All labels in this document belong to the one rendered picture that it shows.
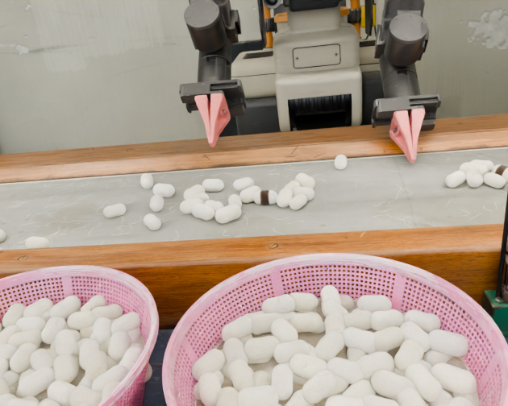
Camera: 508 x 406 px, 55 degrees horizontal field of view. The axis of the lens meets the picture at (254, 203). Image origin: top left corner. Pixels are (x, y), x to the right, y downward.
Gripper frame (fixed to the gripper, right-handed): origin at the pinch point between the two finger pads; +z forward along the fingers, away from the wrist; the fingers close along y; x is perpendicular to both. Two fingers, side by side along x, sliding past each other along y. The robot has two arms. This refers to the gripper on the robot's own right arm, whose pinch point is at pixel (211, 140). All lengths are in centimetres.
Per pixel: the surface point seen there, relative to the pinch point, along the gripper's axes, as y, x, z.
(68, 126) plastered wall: -127, 163, -118
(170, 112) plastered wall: -64, 160, -121
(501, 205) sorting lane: 39.4, -4.3, 15.6
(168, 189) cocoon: -6.7, 0.7, 7.9
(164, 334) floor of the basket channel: -2.5, -9.3, 31.6
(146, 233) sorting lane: -7.3, -5.4, 17.4
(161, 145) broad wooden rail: -13.3, 13.7, -8.3
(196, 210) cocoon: -0.7, -4.7, 14.1
